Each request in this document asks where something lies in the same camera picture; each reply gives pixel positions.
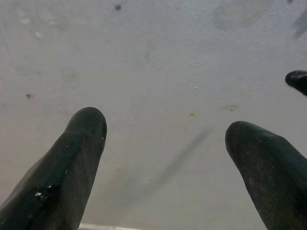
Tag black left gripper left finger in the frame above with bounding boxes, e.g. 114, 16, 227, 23
0, 107, 107, 230

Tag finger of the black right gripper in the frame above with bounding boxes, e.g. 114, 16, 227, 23
285, 70, 307, 96

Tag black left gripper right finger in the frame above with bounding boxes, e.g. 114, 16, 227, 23
224, 121, 307, 230

